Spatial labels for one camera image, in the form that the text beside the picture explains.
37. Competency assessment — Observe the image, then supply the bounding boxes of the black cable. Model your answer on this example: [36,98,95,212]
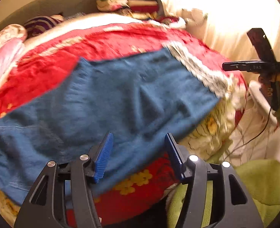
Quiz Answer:
[229,107,273,154]

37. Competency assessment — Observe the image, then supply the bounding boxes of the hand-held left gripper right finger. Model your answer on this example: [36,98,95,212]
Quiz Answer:
[164,132,265,228]

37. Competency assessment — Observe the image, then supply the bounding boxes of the person's green garment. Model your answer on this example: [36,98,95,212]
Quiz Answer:
[166,158,280,228]

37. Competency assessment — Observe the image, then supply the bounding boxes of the stack of folded clothes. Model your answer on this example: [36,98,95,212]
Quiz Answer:
[96,0,166,21]

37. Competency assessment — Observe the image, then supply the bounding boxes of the white curtain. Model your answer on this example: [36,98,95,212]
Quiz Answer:
[154,0,280,95]

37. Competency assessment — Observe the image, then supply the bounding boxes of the grey white patterned cloth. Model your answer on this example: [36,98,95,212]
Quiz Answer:
[165,40,234,99]

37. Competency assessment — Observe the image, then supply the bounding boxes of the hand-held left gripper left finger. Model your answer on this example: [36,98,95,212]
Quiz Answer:
[14,132,114,228]

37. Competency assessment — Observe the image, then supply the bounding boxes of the purple striped pillow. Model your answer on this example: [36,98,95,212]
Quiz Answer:
[23,15,64,38]

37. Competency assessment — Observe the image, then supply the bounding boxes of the blue denim pants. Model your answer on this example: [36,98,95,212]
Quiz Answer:
[0,49,220,206]

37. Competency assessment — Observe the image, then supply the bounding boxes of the floral pillow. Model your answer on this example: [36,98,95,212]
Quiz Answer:
[0,24,27,55]

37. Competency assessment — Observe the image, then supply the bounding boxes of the grey headboard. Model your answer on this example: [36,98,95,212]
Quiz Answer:
[0,0,102,40]

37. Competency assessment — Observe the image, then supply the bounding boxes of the cream blanket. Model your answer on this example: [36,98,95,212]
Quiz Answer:
[23,13,185,49]

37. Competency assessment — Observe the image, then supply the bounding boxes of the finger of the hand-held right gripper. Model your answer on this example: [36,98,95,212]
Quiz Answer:
[222,62,248,72]

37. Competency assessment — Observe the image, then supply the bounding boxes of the red floral blanket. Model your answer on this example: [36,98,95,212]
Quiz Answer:
[0,20,248,227]

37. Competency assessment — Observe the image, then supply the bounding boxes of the white plastic object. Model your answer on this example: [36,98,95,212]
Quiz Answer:
[248,80,279,126]

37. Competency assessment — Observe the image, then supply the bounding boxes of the yellow floral bed sheet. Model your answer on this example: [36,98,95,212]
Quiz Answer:
[185,95,247,164]

